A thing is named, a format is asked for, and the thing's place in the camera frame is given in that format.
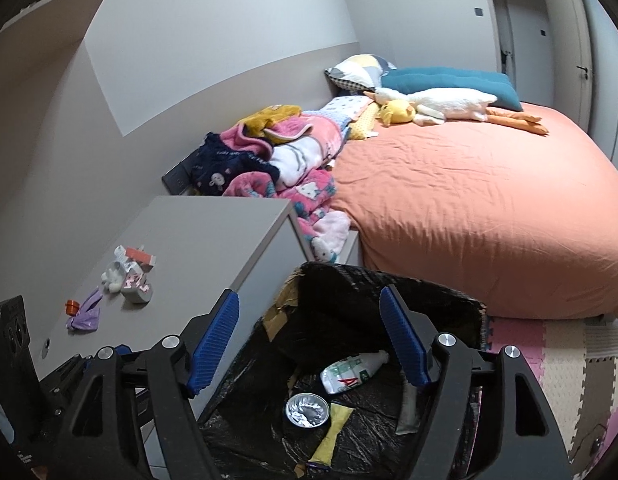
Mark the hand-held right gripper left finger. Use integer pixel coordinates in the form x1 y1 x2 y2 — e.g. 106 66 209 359
52 287 240 480

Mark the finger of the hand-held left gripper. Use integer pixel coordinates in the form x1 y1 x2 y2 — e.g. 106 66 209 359
39 352 99 412

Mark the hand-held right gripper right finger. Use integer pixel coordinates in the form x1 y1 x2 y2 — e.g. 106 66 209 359
380 286 572 480

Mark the purple plastic bag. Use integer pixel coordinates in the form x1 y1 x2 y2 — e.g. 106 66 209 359
66 287 102 333

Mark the cardboard bin with black bag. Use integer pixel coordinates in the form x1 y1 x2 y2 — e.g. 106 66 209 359
199 260 490 480

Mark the pink and white box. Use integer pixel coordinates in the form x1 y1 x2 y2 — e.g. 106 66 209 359
122 270 154 306

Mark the orange carton box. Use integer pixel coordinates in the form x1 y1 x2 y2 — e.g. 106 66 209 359
125 246 157 271

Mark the white plastic bottle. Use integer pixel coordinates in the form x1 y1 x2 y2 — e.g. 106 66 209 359
320 350 390 395

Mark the grey packet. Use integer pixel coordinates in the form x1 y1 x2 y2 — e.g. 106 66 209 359
395 382 426 435

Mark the grey desk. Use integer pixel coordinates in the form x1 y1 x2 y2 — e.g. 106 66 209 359
28 195 314 411

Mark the yellow packet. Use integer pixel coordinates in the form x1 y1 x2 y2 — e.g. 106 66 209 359
307 402 355 466

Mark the round foil cup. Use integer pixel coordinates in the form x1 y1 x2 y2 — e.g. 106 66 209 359
284 392 331 429

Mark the bed with orange sheet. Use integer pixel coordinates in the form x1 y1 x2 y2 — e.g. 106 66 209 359
329 102 618 321

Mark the foam puzzle floor mat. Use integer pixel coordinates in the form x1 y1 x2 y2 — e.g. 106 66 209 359
481 310 618 480

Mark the pink cat print blanket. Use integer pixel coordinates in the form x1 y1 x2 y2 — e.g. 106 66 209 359
221 167 352 266

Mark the navy printed garment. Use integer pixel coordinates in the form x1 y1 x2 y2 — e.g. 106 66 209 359
191 132 281 197

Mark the yellow dotted pillow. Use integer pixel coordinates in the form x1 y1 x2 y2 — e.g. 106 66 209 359
348 105 381 142

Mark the yellow duck plush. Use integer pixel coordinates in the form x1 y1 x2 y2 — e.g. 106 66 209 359
379 100 417 127

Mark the mustard yellow garment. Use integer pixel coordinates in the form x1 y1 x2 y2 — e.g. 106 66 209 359
238 104 303 142

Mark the pink fleece blanket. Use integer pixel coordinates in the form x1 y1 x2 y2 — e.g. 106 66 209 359
221 112 351 161

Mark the white dotted blanket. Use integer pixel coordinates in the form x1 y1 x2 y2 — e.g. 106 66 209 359
318 95 376 128

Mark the white goose plush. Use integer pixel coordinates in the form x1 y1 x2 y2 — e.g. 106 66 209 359
364 87 550 136

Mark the teal pillow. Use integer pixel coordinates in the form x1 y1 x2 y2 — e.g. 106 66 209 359
381 67 524 112

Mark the patterned patchwork pillow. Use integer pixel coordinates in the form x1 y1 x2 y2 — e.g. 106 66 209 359
325 54 397 94

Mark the white door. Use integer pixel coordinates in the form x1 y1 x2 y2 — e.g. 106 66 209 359
491 0 592 136

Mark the black cable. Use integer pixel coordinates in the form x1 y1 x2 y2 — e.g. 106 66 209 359
569 422 607 463

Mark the grey wall cabinet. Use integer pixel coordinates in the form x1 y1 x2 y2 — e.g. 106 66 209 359
0 0 120 58

